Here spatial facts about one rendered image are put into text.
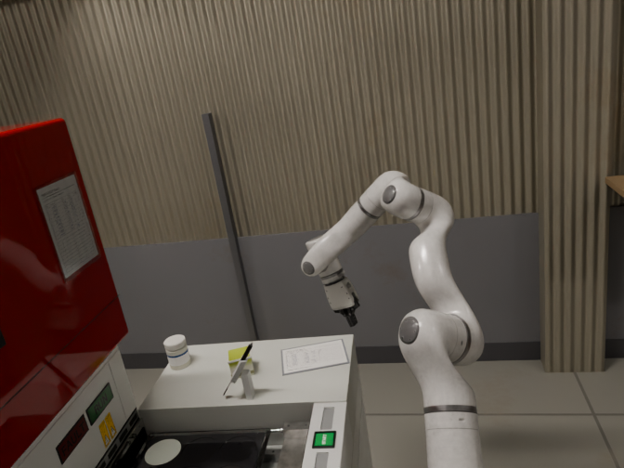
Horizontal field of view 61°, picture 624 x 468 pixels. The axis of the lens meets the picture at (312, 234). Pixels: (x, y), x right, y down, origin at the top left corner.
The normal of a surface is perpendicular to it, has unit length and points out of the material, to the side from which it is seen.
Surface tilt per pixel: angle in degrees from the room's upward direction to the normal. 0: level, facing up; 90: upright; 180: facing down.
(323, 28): 90
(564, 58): 90
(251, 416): 90
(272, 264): 90
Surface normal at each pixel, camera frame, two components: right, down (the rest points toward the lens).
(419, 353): -0.59, 0.32
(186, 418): -0.13, 0.34
